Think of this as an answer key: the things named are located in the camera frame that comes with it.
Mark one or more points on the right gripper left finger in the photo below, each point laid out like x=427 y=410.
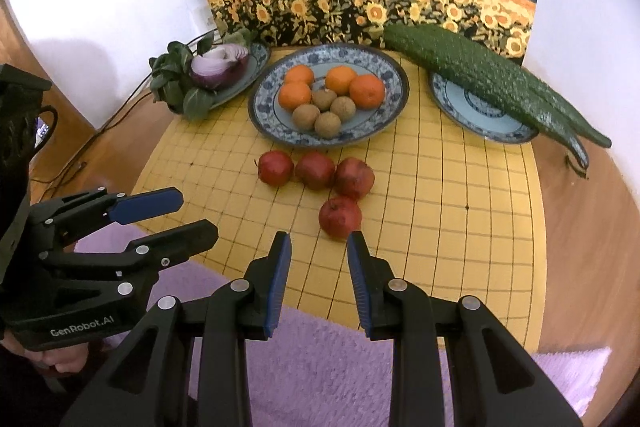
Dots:
x=184 y=364

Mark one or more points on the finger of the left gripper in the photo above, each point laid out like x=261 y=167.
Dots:
x=85 y=255
x=60 y=222

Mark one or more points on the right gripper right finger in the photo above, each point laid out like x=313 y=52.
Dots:
x=494 y=381

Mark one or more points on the red apple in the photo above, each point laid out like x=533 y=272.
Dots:
x=353 y=178
x=275 y=168
x=315 y=170
x=340 y=216

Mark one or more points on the large front orange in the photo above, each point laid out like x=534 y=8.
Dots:
x=294 y=94

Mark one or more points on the lone brown kiwi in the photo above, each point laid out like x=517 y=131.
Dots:
x=327 y=125

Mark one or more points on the small tangerine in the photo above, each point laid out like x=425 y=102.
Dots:
x=299 y=74

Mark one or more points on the orange tangerine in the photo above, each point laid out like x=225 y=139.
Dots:
x=339 y=78

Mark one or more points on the person left hand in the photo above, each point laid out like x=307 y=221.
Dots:
x=65 y=361

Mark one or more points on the purple fluffy towel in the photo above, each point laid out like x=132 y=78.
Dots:
x=313 y=372

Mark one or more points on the yellow go board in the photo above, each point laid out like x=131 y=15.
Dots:
x=454 y=214

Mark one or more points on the green leafy bok choy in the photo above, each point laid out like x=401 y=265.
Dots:
x=168 y=65

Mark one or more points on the large blue patterned plate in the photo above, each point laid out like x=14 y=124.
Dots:
x=276 y=123

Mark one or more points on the halved red onion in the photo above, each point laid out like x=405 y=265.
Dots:
x=220 y=66

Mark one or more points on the small plate under onion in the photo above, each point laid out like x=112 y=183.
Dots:
x=184 y=97

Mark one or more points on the small plate under cucumbers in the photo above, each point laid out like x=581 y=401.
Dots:
x=476 y=115

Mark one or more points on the rear dark green cucumber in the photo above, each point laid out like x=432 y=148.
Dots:
x=578 y=122

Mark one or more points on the dark green cucumber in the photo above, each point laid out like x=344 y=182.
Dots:
x=578 y=122
x=487 y=75

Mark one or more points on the front dark green cucumber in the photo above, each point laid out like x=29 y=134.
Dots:
x=487 y=75

